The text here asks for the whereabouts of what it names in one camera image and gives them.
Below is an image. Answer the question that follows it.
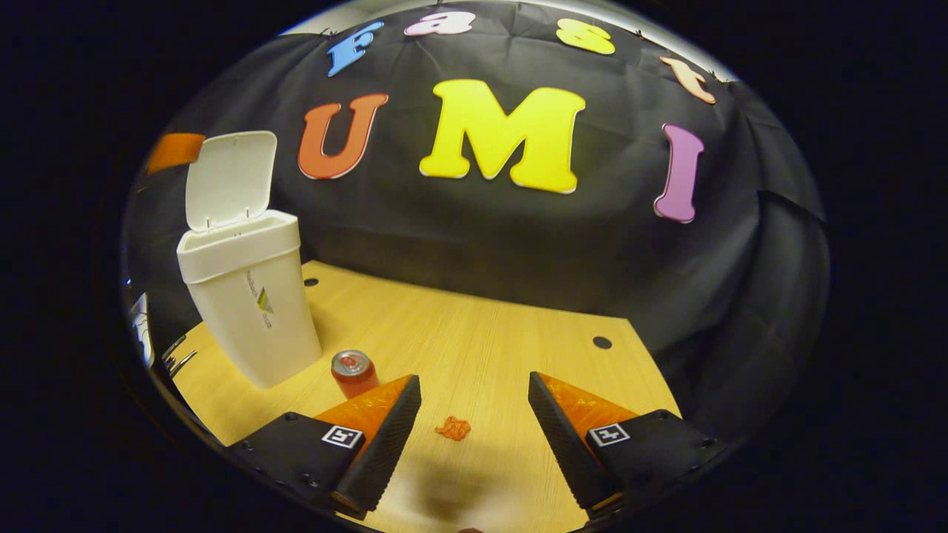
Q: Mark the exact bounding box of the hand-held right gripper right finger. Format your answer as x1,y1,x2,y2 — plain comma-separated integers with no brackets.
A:
527,371,730,519

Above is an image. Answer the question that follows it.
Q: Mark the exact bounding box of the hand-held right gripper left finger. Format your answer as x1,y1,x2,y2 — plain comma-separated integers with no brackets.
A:
226,374,423,519

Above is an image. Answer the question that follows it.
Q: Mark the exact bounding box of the white desktop garbage bin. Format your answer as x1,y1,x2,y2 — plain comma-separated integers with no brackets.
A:
176,131,324,389

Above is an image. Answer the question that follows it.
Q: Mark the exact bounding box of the wooden desktop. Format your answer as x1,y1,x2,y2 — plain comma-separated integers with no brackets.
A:
169,259,682,533

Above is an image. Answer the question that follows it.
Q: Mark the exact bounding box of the black backdrop cloth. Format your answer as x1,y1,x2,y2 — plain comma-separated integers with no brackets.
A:
122,4,830,445

